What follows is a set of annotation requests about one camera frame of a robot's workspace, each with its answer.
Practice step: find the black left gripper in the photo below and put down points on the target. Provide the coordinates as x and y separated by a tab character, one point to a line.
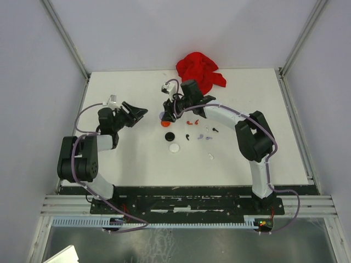
136	114

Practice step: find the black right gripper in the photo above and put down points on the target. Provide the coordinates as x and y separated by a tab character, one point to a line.
169	110

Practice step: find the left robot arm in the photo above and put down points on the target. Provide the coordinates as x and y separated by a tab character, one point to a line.
78	159

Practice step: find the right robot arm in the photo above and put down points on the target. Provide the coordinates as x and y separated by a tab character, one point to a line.
254	137

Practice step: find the orange earbud charging case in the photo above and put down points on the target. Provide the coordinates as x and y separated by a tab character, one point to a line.
165	123

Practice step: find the black earbud charging case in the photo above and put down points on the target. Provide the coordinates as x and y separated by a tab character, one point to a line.
169	136

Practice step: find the white earbud charging case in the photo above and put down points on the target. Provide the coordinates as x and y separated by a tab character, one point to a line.
174	148

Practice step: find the red crumpled cloth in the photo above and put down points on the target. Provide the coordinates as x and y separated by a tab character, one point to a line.
202	69

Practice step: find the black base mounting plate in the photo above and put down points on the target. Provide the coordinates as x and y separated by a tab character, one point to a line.
185	205

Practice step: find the grey metal plate corner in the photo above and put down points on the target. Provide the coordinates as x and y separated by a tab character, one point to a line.
67	255

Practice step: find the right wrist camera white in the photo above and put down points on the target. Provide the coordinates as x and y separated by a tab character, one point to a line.
170	89

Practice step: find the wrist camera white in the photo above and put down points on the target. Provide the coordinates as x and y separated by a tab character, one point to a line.
111	102
170	89

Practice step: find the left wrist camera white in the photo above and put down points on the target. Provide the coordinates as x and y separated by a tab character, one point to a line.
111	102

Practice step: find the aluminium front rail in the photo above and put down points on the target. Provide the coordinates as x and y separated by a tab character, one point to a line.
308	207

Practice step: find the left aluminium frame post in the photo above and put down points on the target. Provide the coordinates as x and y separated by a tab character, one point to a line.
53	15

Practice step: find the aluminium frame post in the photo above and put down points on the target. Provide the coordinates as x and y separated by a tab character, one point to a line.
53	15
307	29

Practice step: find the white slotted cable duct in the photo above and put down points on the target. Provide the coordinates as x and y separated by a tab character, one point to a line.
107	222

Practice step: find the right aluminium frame post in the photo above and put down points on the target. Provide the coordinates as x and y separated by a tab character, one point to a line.
307	29

